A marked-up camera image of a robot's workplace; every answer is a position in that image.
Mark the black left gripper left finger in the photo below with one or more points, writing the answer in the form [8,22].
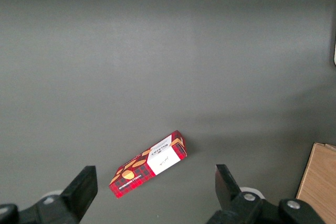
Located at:
[78,192]

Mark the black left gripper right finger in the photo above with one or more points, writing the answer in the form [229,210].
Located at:
[228,192]

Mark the red tartan cookie box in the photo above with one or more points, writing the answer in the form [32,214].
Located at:
[147,166]

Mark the light wooden cabinet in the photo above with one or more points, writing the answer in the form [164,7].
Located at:
[317,182]

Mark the beige rectangular tray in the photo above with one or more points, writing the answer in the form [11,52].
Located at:
[335,51]

